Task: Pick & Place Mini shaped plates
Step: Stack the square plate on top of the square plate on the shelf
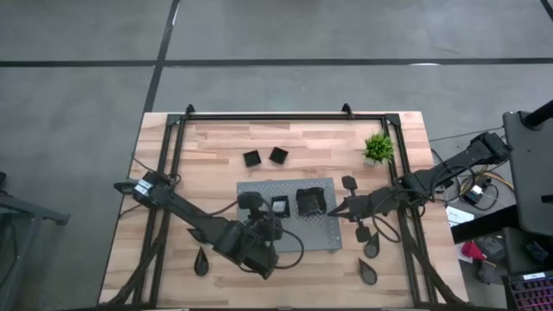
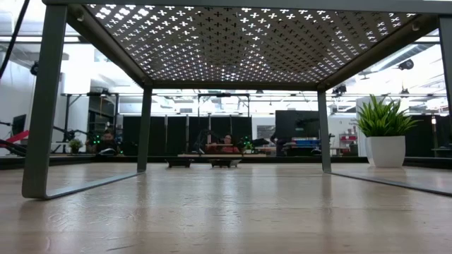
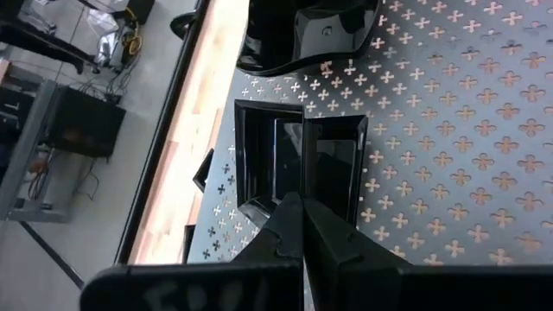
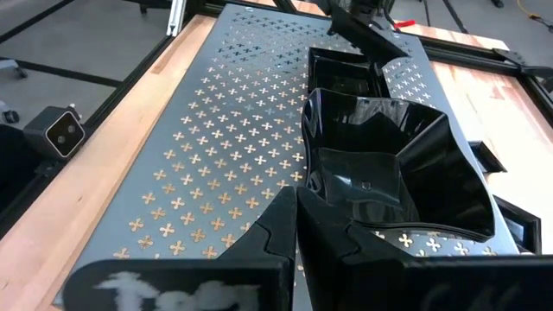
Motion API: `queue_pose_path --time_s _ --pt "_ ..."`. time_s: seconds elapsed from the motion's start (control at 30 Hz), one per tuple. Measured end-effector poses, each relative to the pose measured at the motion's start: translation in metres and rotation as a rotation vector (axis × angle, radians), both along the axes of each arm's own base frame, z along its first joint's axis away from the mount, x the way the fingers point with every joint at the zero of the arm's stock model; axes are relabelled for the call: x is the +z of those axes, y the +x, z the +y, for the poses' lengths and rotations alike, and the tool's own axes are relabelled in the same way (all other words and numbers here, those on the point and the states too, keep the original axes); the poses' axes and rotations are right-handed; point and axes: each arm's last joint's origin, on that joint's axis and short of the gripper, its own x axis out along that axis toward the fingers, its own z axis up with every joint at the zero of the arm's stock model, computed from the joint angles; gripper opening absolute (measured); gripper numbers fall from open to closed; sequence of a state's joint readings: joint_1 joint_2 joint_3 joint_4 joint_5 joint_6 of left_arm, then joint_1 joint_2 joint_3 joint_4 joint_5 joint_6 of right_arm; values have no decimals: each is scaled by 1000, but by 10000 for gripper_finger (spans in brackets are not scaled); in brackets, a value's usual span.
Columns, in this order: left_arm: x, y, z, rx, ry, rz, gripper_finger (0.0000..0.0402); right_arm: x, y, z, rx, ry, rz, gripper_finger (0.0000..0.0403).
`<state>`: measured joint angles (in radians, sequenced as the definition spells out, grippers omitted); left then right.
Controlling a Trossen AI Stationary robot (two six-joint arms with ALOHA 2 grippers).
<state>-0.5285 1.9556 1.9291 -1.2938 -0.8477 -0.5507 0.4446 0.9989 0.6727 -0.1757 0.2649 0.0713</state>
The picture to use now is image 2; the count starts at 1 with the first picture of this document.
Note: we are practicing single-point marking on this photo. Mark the person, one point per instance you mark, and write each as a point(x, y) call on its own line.
point(227, 145)
point(279, 144)
point(107, 143)

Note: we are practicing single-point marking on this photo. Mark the large black wall monitor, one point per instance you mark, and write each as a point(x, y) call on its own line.
point(296, 123)

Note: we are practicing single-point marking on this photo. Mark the green plant in white pot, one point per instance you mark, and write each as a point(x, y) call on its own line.
point(386, 150)

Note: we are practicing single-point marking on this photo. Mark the black partition wall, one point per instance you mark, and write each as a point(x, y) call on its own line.
point(159, 134)

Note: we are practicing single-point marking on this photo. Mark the blue storage bin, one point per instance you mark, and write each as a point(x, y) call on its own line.
point(307, 143)

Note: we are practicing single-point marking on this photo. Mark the black ceiling spotlight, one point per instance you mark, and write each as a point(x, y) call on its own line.
point(407, 64)

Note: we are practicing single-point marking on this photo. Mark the black aluminium table frame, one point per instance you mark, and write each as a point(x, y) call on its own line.
point(88, 159)

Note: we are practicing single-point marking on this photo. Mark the small potted plant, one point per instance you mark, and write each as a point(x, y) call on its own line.
point(76, 145)
point(249, 147)

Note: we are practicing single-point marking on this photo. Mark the red bar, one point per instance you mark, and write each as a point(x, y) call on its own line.
point(19, 137)

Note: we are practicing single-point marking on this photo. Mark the black ceiling camera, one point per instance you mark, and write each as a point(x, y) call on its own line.
point(34, 68)

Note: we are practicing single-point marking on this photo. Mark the small black monitor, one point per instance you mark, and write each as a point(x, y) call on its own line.
point(19, 124)

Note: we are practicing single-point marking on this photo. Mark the wooden background table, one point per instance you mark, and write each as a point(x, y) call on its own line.
point(197, 155)

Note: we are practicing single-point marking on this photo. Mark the grey perforated metal shelf riser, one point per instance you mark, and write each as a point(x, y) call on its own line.
point(46, 106)

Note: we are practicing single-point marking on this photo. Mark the small black square plate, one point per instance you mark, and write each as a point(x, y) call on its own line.
point(224, 162)
point(179, 162)

